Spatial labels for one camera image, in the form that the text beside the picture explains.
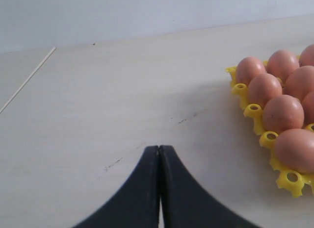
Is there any brown egg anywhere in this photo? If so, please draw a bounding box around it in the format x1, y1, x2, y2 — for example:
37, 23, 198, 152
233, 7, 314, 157
262, 95, 305, 134
266, 50, 300, 83
235, 56, 266, 86
248, 73, 283, 108
283, 66, 314, 101
302, 91, 314, 125
299, 44, 314, 67
274, 128, 314, 174

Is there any yellow plastic egg tray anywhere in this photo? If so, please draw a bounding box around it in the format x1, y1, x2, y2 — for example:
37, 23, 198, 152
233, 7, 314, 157
225, 66, 314, 198

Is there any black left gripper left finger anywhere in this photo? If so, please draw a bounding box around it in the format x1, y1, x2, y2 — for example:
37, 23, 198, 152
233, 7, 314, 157
75, 146, 159, 228

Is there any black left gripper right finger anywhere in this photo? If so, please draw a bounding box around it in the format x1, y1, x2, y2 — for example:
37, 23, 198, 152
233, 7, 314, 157
159, 146, 257, 228

